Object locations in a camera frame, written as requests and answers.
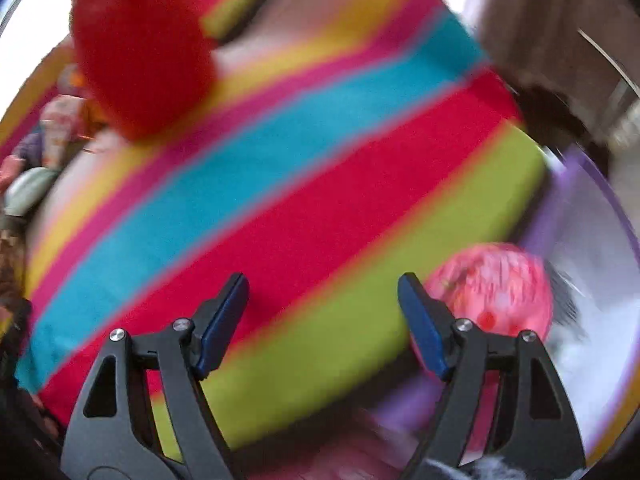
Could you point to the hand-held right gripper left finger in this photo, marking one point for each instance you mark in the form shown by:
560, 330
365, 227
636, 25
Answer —
222, 325

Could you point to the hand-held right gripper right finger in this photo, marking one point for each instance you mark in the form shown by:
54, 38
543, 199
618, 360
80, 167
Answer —
425, 330

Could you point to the purple plastic basin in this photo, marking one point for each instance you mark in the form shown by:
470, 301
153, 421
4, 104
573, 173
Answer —
550, 210

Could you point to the pink patterned ball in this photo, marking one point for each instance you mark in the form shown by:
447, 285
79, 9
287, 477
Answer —
495, 290

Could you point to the striped colourful blanket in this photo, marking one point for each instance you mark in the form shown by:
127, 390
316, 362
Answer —
300, 185

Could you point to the white grey fluffy cloth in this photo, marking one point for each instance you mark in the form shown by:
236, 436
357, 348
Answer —
590, 360

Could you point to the pale green cushion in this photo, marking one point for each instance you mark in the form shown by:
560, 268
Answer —
25, 187

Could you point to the floral printed cloth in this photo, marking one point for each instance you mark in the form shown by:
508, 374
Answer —
60, 120

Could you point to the red flask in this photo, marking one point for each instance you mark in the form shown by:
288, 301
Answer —
140, 50

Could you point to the beige curtain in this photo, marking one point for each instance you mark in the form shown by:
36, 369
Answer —
540, 10

